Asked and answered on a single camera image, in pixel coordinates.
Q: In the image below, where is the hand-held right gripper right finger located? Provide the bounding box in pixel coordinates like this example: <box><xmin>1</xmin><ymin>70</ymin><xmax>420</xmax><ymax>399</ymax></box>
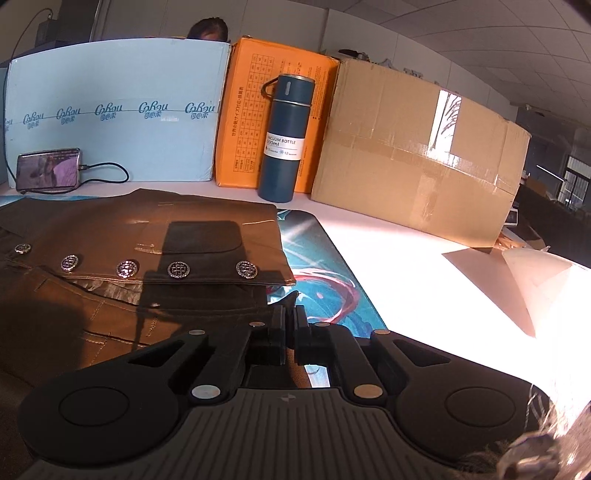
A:
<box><xmin>293</xmin><ymin>305</ymin><xmax>451</xmax><ymax>407</ymax></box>

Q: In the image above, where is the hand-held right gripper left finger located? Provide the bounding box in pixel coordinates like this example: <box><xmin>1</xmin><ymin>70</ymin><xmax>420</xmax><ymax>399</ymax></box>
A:
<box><xmin>128</xmin><ymin>305</ymin><xmax>296</xmax><ymax>408</ymax></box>

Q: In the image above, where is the brown leather jacket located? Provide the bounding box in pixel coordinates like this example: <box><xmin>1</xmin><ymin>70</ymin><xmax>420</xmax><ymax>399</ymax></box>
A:
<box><xmin>0</xmin><ymin>188</ymin><xmax>313</xmax><ymax>391</ymax></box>

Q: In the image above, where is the printed teal desk mat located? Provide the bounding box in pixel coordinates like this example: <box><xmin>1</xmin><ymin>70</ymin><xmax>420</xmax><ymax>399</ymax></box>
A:
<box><xmin>0</xmin><ymin>194</ymin><xmax>389</xmax><ymax>391</ymax></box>

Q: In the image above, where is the dark blue vacuum bottle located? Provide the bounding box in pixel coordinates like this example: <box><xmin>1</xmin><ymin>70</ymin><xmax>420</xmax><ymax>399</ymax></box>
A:
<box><xmin>257</xmin><ymin>74</ymin><xmax>315</xmax><ymax>204</ymax></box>

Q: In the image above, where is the brown cardboard box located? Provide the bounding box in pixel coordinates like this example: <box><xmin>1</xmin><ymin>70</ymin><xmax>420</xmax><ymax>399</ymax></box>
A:
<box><xmin>310</xmin><ymin>59</ymin><xmax>533</xmax><ymax>250</ymax></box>

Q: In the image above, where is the orange cardboard box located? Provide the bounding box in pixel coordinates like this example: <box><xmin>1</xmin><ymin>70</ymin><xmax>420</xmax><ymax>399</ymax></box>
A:
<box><xmin>215</xmin><ymin>37</ymin><xmax>341</xmax><ymax>195</ymax></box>

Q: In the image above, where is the light blue cardboard box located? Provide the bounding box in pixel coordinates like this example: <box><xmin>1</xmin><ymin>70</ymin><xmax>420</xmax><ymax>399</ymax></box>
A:
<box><xmin>4</xmin><ymin>38</ymin><xmax>232</xmax><ymax>184</ymax></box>

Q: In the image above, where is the smartphone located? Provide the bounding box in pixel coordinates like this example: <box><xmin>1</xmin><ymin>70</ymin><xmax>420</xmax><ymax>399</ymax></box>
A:
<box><xmin>16</xmin><ymin>148</ymin><xmax>83</xmax><ymax>193</ymax></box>

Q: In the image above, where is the black charging cable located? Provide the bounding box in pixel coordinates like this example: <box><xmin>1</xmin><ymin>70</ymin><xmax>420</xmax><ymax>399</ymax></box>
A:
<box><xmin>78</xmin><ymin>161</ymin><xmax>130</xmax><ymax>184</ymax></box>

